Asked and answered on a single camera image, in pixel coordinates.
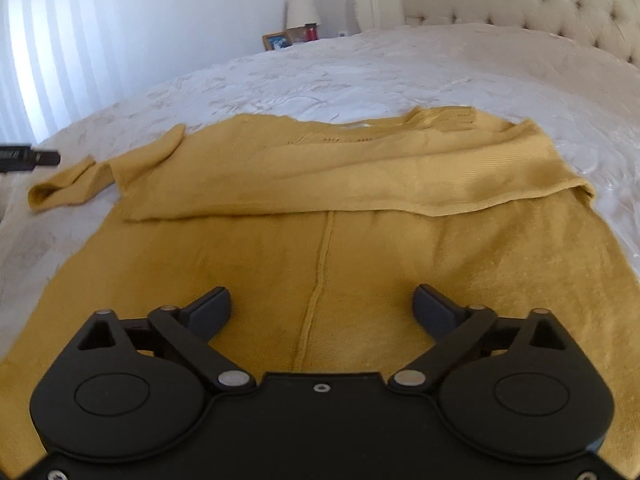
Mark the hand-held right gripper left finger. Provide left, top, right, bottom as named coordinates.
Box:
left=76, top=286, right=252, bottom=394

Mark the white quilted bedspread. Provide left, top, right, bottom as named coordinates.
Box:
left=0, top=24, right=640, bottom=356

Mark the white sheer curtain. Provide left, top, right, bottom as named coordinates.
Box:
left=0, top=0, right=166, bottom=148

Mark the cream tufted headboard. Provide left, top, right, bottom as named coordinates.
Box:
left=352, top=0, right=640, bottom=68

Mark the small picture frame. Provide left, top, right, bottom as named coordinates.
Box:
left=262, top=31, right=292, bottom=52

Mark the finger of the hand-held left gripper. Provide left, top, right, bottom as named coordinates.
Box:
left=0, top=144, right=62, bottom=175

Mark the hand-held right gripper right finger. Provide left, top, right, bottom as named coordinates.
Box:
left=388, top=283, right=568, bottom=394

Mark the yellow knit sweater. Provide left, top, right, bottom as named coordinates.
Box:
left=0, top=106, right=640, bottom=476

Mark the white table lamp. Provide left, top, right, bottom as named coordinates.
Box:
left=285, top=0, right=319, bottom=44

